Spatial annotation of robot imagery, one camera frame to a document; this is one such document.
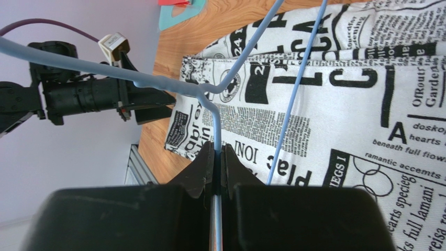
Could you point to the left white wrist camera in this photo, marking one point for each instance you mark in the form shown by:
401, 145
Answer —
112, 44

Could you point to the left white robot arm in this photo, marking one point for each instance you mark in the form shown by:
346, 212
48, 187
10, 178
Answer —
19, 103

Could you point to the teal cutting board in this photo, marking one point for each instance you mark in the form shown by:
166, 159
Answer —
171, 15

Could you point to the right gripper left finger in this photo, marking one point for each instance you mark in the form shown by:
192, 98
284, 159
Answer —
172, 216

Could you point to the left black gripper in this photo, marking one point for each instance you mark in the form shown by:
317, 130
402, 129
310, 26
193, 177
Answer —
69, 92

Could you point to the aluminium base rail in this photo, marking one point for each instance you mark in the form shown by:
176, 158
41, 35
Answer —
137, 172

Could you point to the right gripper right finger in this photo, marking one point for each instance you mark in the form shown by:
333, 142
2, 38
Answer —
260, 217

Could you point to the red board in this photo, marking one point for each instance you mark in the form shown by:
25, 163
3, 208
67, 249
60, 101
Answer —
174, 2

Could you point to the newspaper print trousers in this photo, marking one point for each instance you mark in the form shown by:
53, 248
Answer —
353, 98

